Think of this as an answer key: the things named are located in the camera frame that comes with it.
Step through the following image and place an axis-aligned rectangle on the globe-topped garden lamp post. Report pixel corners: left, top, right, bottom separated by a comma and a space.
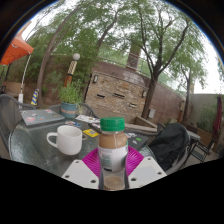
63, 52, 81, 88

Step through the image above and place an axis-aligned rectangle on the blue yellow striped post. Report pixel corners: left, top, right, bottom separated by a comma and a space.
30, 88, 40, 107

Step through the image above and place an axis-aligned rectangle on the green-capped clear drink bottle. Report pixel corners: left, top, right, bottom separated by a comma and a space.
97, 116, 130, 192

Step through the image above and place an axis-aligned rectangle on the grey laptop with stickers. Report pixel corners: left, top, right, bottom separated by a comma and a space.
20, 108, 66, 127

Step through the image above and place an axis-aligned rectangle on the closed maroon patio umbrella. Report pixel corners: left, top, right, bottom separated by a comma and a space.
212, 95, 224, 138

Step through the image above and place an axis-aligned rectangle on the round dark patio table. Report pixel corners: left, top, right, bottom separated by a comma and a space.
186, 129, 202, 144

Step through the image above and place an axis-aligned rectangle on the yellow card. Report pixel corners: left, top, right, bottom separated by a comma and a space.
82, 128, 100, 138

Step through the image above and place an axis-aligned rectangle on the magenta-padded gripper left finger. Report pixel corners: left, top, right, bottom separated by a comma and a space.
61, 147, 102, 191

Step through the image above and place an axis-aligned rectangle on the black metal patio chair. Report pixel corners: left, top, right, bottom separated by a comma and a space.
191, 139, 218, 163

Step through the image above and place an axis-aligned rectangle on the black jacket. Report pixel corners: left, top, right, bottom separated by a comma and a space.
148, 122, 191, 172

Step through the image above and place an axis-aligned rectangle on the small blue card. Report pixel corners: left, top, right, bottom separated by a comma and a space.
64, 120, 82, 128

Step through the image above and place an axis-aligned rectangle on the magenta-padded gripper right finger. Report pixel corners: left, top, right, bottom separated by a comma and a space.
124, 145, 168, 190

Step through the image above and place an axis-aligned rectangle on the black laptop with stickers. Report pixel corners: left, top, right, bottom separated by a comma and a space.
89, 120, 150, 151

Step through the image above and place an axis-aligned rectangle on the white sheet with stickers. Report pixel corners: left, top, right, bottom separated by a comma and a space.
74, 114, 100, 124

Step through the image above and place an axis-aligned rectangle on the dark-trunked tall tree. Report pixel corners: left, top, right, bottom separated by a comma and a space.
126, 0, 201, 120

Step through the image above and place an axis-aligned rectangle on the orange patio umbrella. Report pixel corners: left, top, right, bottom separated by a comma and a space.
0, 33, 35, 104

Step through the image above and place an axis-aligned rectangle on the grey chair holding jacket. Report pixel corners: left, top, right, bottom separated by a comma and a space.
156, 133, 194, 176

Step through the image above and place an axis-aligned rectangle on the green plant in teal pot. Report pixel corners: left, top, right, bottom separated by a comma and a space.
58, 79, 84, 120

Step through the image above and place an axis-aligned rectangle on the white ceramic mug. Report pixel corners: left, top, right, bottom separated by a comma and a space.
46, 124, 84, 156

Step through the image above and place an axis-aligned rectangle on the leaning grey-trunked tree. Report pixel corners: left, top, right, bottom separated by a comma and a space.
34, 0, 111, 108

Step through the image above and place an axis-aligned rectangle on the slender tree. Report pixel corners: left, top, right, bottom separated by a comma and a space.
173, 26, 209, 124

